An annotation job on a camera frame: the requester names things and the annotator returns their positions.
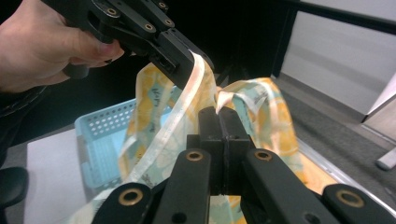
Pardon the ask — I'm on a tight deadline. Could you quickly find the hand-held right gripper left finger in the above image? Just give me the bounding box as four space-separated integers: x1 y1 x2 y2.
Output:
186 106 226 196

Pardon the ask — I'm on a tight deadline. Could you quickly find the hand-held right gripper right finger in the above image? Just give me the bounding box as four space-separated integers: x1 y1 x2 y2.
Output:
219 105 256 196

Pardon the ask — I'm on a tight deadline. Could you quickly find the orange slice print cloth bag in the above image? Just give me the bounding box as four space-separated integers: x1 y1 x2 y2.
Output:
66 50 339 224

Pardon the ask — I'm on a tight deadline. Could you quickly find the light blue plastic basket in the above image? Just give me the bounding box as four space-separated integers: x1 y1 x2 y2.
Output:
74 97 176 191

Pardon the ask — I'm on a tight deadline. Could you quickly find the white cabinet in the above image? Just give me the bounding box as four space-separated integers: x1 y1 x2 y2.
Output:
281 0 396 124

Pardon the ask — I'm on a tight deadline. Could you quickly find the black rounded object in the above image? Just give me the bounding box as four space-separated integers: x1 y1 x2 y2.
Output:
0 166 30 210

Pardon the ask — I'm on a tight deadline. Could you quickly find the white desk frame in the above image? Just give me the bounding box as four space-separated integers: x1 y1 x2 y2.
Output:
375 148 396 172

